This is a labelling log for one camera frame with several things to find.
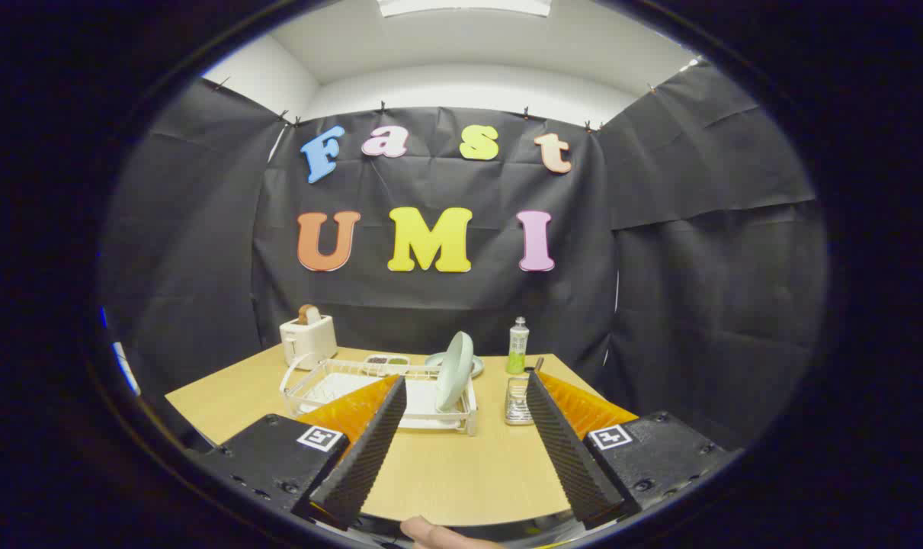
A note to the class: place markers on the brown bread slice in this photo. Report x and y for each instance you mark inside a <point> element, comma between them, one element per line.
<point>309,313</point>

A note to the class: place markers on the black backdrop cloth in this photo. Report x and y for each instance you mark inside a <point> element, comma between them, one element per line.
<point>697,290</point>

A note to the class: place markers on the ceiling light panel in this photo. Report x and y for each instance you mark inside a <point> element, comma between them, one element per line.
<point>465,6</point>

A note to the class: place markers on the white divided condiment dish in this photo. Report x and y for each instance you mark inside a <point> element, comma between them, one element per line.
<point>385,361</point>

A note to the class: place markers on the green drink bottle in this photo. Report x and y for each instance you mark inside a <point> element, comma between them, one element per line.
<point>517,347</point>

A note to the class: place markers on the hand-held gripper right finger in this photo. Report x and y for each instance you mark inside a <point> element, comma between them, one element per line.
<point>564,450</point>

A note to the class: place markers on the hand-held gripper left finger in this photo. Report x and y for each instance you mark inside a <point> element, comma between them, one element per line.
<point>370,450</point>

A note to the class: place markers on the white toaster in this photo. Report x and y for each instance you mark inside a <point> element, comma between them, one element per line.
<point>309,339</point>

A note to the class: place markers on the pale green plate with food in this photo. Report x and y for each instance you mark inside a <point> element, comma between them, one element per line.
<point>479,367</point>

